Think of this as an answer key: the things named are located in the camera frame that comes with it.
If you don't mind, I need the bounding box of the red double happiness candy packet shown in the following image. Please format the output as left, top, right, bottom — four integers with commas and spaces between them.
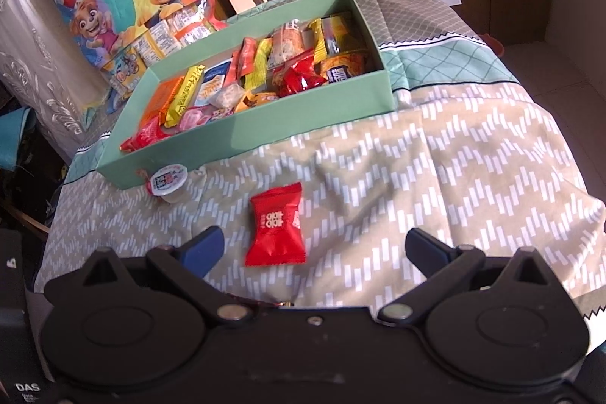
244, 183, 306, 267

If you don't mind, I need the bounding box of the red crinkled snack packet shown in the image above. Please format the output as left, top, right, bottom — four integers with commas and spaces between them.
119, 116, 170, 153

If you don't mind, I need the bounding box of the pink candy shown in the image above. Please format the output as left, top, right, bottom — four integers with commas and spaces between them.
178, 106, 216, 132

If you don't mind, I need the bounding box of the yellow long snack bar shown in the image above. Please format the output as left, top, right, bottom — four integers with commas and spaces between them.
163, 65, 205, 128

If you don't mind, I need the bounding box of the clear round white cake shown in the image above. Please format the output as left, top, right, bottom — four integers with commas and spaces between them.
209, 83, 247, 109

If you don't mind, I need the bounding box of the blue white cracker packet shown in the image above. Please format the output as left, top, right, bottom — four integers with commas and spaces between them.
193, 61, 231, 107

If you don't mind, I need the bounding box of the green gold snack bar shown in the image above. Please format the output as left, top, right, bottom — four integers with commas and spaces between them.
244, 38, 273, 91

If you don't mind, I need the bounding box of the red green label snack packet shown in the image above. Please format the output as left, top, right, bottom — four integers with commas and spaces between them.
236, 37, 258, 78

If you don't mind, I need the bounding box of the dark red foil snack packet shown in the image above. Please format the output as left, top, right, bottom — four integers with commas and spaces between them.
270, 49, 328, 97

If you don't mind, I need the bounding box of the clear brown pastry bar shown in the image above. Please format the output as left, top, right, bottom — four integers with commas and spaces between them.
268, 19, 305, 69

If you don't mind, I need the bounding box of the pink vitamin candy packet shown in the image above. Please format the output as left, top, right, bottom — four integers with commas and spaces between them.
209, 109, 234, 122

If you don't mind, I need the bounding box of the yellow orange monkey snack packet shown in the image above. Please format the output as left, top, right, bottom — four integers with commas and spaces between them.
234, 91, 280, 113

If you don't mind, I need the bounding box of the white lidded jelly cup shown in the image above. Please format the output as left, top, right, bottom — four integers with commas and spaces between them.
149, 164, 188, 204

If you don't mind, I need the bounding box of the orange wrapped dried fruit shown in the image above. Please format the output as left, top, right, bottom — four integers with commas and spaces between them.
136, 169, 153, 196

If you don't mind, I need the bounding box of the patterned beige teal bedsheet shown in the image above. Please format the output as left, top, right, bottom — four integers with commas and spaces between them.
34, 0, 605, 317

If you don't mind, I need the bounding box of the teal folded cloth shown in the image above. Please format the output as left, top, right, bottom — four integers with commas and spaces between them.
0, 107, 36, 171

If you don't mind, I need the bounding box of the yellow blue label snack packet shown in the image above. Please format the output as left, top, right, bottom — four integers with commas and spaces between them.
319, 50, 367, 83

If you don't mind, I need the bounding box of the mint green cardboard box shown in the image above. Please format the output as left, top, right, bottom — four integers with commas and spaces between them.
97, 0, 395, 190

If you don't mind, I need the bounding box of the embroidered lace curtain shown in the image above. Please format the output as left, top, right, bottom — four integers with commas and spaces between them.
1, 0, 109, 162

